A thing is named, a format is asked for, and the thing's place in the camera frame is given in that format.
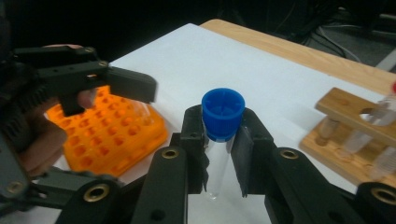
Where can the wooden test tube rack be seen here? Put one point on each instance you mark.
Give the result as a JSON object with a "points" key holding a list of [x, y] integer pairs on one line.
{"points": [[336, 155]]}

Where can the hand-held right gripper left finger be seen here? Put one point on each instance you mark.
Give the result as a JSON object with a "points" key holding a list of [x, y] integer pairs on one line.
{"points": [[193, 140]]}

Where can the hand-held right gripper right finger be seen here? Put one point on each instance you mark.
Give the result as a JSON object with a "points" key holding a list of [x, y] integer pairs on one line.
{"points": [[252, 149]]}

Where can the white metal stand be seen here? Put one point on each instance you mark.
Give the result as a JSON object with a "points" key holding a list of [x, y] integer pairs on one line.
{"points": [[387, 62]]}

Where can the red cap test tube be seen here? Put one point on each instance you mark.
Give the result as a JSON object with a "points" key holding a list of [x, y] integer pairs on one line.
{"points": [[358, 140]]}

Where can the orange plastic tube rack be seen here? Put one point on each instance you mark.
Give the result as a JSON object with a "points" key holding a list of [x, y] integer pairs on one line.
{"points": [[109, 140]]}

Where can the white table mat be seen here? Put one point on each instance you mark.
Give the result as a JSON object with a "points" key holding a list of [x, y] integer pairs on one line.
{"points": [[218, 62]]}

